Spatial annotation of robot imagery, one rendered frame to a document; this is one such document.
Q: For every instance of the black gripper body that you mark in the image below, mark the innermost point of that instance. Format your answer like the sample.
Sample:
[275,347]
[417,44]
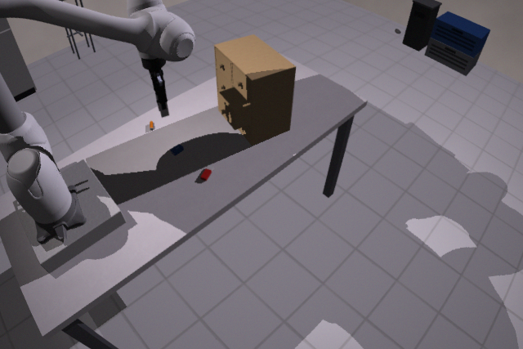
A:
[155,65]

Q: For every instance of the dark blue nine-volt battery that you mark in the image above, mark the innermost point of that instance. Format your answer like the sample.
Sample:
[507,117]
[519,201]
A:
[177,149]

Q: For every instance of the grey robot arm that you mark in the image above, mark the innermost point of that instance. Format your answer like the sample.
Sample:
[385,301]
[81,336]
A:
[32,177]

